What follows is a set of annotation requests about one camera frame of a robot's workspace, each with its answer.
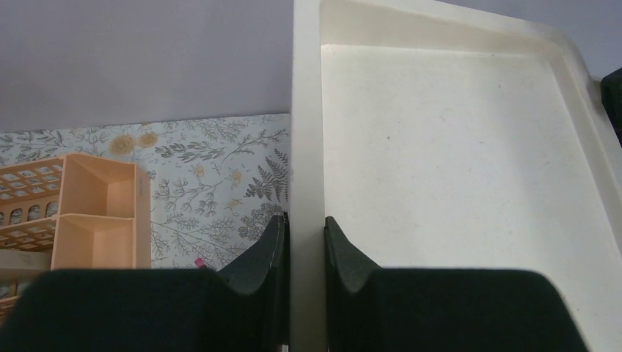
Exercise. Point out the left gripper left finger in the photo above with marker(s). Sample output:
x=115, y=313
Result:
x=242, y=307

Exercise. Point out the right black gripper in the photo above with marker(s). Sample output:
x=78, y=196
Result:
x=611, y=90

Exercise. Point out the peach plastic file organizer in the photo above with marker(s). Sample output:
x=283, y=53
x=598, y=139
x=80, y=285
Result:
x=73, y=211

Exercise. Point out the floral table mat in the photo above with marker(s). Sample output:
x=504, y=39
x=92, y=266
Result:
x=215, y=182

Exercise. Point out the red capped marker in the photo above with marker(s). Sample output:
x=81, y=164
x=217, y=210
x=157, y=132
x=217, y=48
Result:
x=200, y=263

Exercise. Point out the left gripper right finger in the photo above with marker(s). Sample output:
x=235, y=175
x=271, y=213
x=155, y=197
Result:
x=370, y=308

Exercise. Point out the white three-drawer cabinet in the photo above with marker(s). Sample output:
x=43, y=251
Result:
x=441, y=136

